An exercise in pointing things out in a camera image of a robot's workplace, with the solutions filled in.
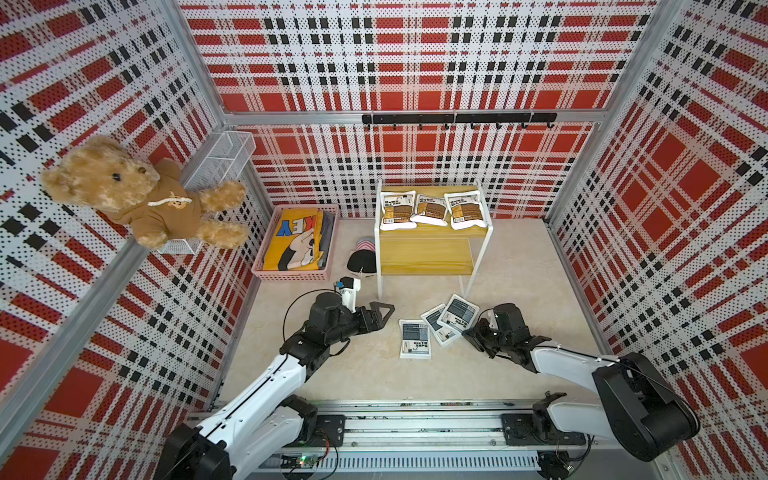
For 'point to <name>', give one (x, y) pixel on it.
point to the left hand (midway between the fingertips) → (388, 310)
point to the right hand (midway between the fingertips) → (465, 331)
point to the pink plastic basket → (264, 235)
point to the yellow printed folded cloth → (295, 243)
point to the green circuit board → (295, 461)
